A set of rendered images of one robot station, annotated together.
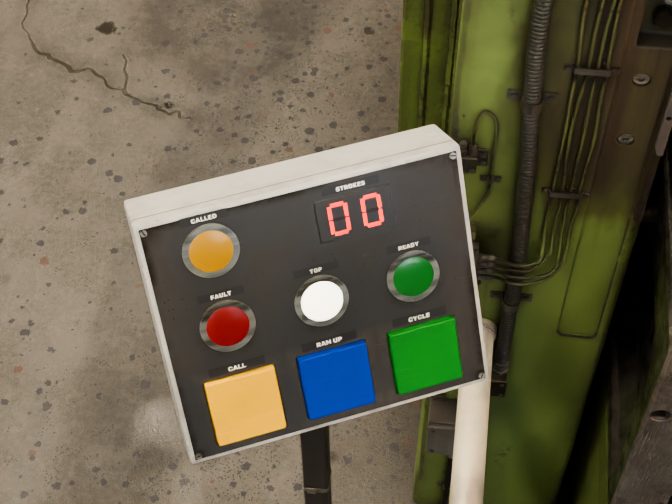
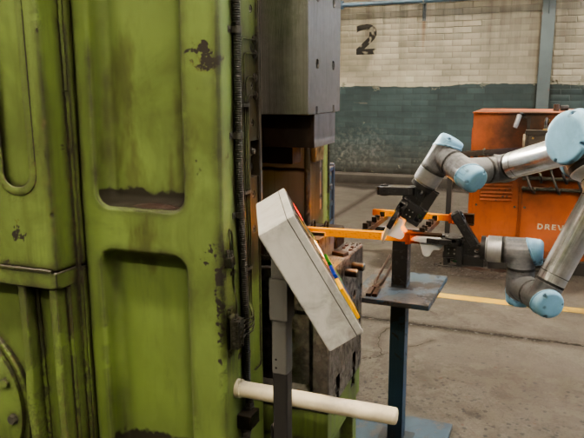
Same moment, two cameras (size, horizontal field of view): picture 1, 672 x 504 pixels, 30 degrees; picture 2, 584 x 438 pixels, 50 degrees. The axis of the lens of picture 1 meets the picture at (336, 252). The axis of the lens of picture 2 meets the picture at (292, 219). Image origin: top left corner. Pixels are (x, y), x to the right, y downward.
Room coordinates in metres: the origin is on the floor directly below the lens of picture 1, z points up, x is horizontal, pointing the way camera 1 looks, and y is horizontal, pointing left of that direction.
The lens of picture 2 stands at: (0.48, 1.35, 1.44)
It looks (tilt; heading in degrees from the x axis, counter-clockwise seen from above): 12 degrees down; 283
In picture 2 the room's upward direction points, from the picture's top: straight up
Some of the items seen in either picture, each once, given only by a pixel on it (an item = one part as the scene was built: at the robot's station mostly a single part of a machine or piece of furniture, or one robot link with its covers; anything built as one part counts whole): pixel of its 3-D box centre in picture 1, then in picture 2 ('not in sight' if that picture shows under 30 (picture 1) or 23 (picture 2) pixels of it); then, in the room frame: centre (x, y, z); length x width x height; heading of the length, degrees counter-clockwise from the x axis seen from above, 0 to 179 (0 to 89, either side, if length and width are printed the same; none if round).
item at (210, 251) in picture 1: (211, 250); not in sight; (0.74, 0.12, 1.16); 0.05 x 0.03 x 0.04; 82
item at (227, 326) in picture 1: (227, 325); not in sight; (0.70, 0.11, 1.09); 0.05 x 0.03 x 0.04; 82
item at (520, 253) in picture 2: not in sight; (522, 252); (0.23, -0.47, 0.98); 0.11 x 0.08 x 0.09; 172
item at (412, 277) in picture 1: (413, 276); not in sight; (0.76, -0.08, 1.09); 0.05 x 0.03 x 0.04; 82
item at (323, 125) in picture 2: not in sight; (261, 128); (1.02, -0.56, 1.32); 0.42 x 0.20 x 0.10; 172
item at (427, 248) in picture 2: not in sight; (426, 247); (0.50, -0.49, 0.98); 0.09 x 0.03 x 0.06; 175
